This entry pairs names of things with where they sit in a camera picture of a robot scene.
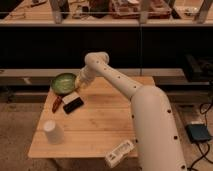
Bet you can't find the white plastic bottle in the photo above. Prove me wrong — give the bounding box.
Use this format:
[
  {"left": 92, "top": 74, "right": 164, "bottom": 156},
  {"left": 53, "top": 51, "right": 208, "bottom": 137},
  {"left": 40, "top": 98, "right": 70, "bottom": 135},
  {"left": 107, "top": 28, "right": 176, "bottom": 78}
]
[{"left": 105, "top": 140, "right": 135, "bottom": 168}]

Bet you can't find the black foot pedal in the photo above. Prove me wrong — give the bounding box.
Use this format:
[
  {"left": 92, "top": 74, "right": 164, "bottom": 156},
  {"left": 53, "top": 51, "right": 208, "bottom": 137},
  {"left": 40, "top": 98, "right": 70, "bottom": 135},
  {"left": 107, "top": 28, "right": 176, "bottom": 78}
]
[{"left": 185, "top": 124, "right": 212, "bottom": 143}]

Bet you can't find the black and white eraser block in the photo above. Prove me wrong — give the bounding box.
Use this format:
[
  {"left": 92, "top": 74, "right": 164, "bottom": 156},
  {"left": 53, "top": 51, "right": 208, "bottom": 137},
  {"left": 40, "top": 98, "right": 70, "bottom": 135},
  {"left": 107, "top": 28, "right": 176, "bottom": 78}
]
[{"left": 62, "top": 92, "right": 84, "bottom": 114}]

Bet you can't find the wooden shelf rack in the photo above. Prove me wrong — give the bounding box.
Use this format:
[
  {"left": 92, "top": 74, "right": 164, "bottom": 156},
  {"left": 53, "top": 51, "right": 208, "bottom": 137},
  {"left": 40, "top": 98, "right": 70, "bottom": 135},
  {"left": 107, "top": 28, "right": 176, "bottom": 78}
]
[{"left": 0, "top": 0, "right": 213, "bottom": 27}]

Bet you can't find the black cable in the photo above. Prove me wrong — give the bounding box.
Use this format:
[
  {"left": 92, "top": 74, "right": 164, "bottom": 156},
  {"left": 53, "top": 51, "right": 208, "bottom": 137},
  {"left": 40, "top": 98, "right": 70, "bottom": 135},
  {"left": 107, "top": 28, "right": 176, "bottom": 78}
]
[{"left": 187, "top": 96, "right": 213, "bottom": 171}]

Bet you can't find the red chili pepper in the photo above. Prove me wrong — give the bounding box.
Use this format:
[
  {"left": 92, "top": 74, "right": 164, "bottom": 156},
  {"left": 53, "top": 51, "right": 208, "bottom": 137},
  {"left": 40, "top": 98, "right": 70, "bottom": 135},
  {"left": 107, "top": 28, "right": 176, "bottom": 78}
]
[{"left": 52, "top": 96, "right": 62, "bottom": 113}]

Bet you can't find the green ceramic bowl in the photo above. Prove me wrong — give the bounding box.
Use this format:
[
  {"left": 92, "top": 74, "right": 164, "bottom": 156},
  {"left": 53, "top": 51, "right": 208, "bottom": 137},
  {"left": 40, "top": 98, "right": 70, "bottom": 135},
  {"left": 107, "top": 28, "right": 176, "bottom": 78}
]
[{"left": 50, "top": 73, "right": 76, "bottom": 95}]

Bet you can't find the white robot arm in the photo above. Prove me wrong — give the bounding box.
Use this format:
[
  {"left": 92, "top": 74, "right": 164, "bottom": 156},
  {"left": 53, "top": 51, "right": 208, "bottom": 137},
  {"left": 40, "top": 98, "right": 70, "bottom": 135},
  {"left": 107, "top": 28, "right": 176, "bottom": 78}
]
[{"left": 76, "top": 52, "right": 187, "bottom": 171}]

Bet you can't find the wooden table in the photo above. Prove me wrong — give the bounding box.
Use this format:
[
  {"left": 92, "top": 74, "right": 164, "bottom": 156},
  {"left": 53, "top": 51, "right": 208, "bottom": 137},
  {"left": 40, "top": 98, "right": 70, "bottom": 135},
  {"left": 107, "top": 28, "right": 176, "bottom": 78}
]
[{"left": 27, "top": 75, "right": 158, "bottom": 159}]

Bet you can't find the white paper cup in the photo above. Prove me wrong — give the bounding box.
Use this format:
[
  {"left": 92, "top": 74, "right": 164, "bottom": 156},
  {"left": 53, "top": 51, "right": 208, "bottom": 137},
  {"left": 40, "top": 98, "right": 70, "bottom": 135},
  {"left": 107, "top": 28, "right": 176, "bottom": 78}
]
[{"left": 43, "top": 120, "right": 64, "bottom": 144}]

